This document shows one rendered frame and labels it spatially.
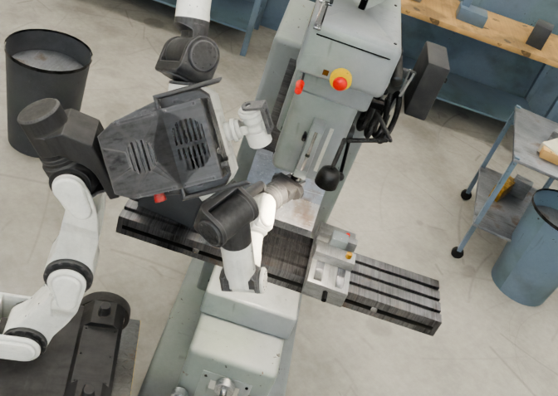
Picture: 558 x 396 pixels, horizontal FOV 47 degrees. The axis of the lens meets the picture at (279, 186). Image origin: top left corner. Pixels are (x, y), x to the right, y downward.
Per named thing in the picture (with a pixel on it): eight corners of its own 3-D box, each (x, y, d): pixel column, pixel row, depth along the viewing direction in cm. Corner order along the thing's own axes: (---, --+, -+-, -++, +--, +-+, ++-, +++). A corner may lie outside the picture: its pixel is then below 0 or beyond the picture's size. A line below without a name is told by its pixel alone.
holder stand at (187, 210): (191, 228, 238) (203, 187, 226) (137, 205, 239) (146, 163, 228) (203, 211, 248) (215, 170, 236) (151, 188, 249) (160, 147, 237)
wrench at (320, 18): (323, 32, 165) (324, 29, 164) (309, 27, 165) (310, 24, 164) (333, 2, 185) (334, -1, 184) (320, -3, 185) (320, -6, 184)
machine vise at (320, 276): (340, 308, 228) (351, 286, 222) (301, 293, 228) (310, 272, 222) (349, 246, 257) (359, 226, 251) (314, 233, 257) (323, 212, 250)
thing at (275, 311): (288, 341, 236) (298, 320, 229) (197, 311, 234) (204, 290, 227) (304, 253, 277) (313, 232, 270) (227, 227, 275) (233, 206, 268)
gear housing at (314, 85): (367, 115, 194) (379, 86, 188) (290, 89, 193) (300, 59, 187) (370, 69, 221) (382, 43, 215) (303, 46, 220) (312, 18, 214)
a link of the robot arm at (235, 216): (230, 261, 174) (223, 222, 166) (206, 248, 179) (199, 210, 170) (258, 237, 181) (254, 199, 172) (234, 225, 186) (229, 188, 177)
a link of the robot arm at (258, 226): (277, 198, 209) (272, 236, 202) (257, 204, 214) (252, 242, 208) (264, 189, 205) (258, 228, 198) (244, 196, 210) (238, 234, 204)
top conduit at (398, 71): (399, 89, 180) (404, 78, 178) (385, 84, 180) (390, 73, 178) (399, 30, 217) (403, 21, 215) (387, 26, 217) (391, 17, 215)
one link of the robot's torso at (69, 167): (36, 173, 167) (78, 161, 166) (46, 143, 178) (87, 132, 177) (59, 209, 175) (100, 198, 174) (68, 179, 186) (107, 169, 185)
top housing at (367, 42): (381, 102, 180) (404, 51, 171) (292, 71, 179) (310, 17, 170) (384, 39, 219) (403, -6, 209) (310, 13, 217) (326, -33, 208)
